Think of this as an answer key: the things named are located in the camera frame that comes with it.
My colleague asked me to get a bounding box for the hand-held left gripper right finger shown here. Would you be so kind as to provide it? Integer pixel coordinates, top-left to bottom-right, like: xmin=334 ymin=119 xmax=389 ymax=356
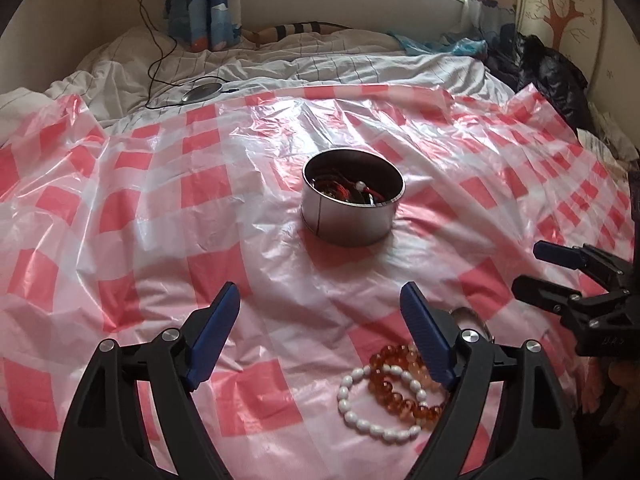
xmin=400 ymin=281 xmax=583 ymax=480

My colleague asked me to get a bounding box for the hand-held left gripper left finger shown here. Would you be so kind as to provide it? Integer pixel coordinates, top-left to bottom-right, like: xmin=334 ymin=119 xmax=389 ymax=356
xmin=55 ymin=281 xmax=242 ymax=480

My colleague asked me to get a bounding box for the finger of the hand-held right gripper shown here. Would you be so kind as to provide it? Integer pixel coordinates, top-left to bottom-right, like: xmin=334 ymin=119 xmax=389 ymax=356
xmin=533 ymin=241 xmax=626 ymax=286
xmin=511 ymin=275 xmax=613 ymax=313

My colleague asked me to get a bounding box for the silver bangle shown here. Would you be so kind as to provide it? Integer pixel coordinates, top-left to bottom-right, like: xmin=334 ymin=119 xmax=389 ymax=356
xmin=450 ymin=307 xmax=497 ymax=346

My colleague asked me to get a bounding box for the amber bead bracelet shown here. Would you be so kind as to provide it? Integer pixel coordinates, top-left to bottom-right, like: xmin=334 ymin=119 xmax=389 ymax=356
xmin=369 ymin=344 xmax=448 ymax=431

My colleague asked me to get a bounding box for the white bead bracelet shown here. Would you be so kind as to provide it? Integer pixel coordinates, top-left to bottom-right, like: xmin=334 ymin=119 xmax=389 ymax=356
xmin=337 ymin=364 xmax=426 ymax=443

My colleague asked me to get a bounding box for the round silver metal tin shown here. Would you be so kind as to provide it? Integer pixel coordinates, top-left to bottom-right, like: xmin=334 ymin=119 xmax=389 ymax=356
xmin=301 ymin=147 xmax=406 ymax=247

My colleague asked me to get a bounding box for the red white checkered plastic sheet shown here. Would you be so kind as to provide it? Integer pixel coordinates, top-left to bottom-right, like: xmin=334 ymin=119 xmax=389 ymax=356
xmin=0 ymin=82 xmax=640 ymax=480

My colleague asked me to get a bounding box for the black puffer jacket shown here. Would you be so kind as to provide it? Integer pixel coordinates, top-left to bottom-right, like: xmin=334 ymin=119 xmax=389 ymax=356
xmin=485 ymin=22 xmax=596 ymax=133

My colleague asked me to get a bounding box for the blue plastic bag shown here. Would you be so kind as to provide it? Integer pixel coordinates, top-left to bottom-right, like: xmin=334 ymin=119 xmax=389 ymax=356
xmin=390 ymin=30 xmax=488 ymax=56

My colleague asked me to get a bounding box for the round grey charging pad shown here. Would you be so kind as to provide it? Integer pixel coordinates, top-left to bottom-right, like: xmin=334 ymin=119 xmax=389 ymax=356
xmin=181 ymin=81 xmax=223 ymax=103

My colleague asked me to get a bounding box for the pale cartoon print curtain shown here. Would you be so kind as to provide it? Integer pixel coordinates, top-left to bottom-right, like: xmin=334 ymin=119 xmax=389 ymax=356
xmin=467 ymin=0 xmax=518 ymax=51

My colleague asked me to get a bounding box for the white striped quilt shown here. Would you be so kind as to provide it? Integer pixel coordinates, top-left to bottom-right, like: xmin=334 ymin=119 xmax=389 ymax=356
xmin=0 ymin=27 xmax=516 ymax=126

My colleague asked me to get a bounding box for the blue cartoon print curtain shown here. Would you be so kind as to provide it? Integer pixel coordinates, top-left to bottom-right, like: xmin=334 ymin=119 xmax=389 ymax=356
xmin=167 ymin=0 xmax=243 ymax=53

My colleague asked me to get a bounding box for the striped pillow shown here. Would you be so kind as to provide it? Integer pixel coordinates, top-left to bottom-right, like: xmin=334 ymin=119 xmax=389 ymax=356
xmin=250 ymin=20 xmax=361 ymax=43

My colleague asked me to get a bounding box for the tree wall decal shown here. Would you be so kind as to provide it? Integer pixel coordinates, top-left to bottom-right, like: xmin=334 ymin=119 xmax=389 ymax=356
xmin=525 ymin=0 xmax=606 ymax=51

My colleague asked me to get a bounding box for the black charging cable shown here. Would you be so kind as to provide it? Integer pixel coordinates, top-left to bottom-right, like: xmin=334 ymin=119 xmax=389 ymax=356
xmin=136 ymin=0 xmax=236 ymax=110

